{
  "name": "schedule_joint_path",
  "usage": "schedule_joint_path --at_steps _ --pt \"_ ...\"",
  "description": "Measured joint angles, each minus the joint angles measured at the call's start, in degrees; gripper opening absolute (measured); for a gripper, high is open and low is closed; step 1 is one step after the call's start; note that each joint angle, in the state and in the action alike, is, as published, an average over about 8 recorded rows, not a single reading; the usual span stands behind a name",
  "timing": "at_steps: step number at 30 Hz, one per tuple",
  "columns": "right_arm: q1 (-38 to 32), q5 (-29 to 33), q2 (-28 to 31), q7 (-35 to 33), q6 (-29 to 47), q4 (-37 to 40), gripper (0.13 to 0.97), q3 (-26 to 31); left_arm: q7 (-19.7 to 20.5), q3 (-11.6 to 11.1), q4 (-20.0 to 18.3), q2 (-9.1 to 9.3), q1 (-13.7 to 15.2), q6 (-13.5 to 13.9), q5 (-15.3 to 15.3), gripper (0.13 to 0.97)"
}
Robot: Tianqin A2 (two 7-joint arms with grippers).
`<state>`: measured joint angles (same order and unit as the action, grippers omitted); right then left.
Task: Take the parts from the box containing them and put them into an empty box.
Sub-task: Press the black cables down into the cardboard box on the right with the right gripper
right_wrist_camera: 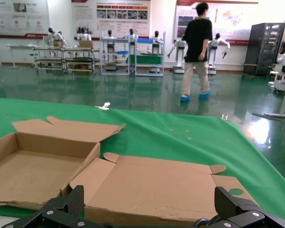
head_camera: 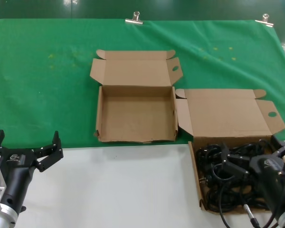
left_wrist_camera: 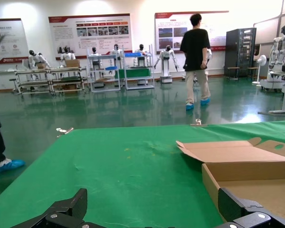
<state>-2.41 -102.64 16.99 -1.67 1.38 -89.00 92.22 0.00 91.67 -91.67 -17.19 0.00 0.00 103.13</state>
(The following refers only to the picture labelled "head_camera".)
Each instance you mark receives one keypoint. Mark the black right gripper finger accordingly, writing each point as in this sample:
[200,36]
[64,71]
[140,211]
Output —
[237,165]
[283,150]

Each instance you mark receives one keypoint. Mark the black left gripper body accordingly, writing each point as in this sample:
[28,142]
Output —
[16,171]

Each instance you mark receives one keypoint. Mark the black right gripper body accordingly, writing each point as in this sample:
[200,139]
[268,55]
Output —
[270,175]

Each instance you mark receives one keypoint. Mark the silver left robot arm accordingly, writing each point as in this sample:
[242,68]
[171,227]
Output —
[2,217]

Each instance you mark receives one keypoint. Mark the open brown cardboard box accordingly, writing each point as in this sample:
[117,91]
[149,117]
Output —
[228,114]
[133,118]

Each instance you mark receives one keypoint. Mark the green table cloth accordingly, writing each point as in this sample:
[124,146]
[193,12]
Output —
[38,95]

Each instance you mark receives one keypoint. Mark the silver metal binder clip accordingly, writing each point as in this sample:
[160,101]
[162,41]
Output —
[264,22]
[134,21]

